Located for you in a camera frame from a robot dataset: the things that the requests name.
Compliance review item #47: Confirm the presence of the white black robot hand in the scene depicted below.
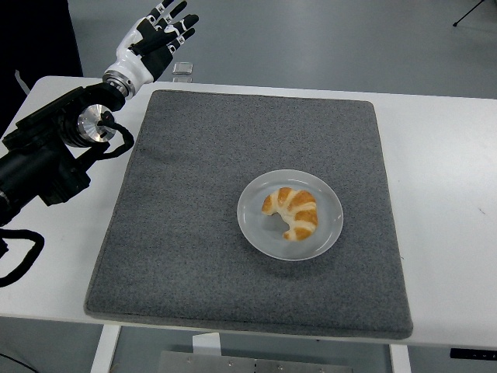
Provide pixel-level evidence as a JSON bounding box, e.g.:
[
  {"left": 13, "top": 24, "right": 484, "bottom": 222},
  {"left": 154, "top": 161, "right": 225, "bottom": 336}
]
[{"left": 103, "top": 0, "right": 200, "bottom": 89}]

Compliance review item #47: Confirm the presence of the golden croissant bread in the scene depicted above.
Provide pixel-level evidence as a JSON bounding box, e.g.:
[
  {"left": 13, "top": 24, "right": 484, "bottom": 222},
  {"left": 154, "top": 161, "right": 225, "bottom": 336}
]
[{"left": 261, "top": 186, "right": 319, "bottom": 242}]

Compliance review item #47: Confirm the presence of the light grey round plate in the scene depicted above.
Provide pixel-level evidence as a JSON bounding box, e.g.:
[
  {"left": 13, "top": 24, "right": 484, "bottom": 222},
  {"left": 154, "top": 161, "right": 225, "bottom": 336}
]
[{"left": 236, "top": 168, "right": 345, "bottom": 261}]

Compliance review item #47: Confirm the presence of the grey metal plate with screws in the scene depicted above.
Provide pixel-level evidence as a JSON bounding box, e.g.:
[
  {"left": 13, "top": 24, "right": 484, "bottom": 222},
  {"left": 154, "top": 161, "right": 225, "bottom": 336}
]
[{"left": 157, "top": 350, "right": 353, "bottom": 373}]

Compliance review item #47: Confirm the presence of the clear floor socket cover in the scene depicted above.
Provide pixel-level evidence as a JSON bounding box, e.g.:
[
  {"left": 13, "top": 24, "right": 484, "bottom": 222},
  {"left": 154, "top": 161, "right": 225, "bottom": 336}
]
[{"left": 171, "top": 61, "right": 195, "bottom": 83}]

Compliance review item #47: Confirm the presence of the person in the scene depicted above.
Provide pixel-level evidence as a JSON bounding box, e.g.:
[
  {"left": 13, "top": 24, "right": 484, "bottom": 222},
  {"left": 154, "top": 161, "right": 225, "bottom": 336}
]
[{"left": 0, "top": 0, "right": 84, "bottom": 135}]

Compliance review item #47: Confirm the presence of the grey felt mat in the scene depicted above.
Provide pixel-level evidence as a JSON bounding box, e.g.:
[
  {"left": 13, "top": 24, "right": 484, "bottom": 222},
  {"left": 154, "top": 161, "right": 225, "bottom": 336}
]
[{"left": 83, "top": 89, "right": 413, "bottom": 340}]

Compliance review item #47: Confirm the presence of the white table leg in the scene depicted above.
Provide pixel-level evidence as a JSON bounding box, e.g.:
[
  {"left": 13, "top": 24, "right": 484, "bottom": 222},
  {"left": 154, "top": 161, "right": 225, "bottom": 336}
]
[
  {"left": 89, "top": 324, "right": 122, "bottom": 373},
  {"left": 389, "top": 343, "right": 412, "bottom": 373}
]

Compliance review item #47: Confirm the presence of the black tripod leg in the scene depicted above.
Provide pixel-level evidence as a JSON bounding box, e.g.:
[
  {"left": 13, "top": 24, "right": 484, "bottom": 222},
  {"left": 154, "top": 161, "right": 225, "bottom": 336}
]
[{"left": 452, "top": 0, "right": 487, "bottom": 27}]

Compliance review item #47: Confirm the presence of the black table control panel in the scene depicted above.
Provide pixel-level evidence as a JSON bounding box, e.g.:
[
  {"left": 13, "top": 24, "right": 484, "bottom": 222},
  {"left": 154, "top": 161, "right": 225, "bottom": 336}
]
[{"left": 450, "top": 348, "right": 497, "bottom": 361}]

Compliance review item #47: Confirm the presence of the thin black floor cable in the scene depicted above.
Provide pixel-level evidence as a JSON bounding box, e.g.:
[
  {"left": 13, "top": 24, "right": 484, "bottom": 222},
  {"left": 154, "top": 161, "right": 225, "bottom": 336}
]
[{"left": 0, "top": 352, "right": 38, "bottom": 373}]

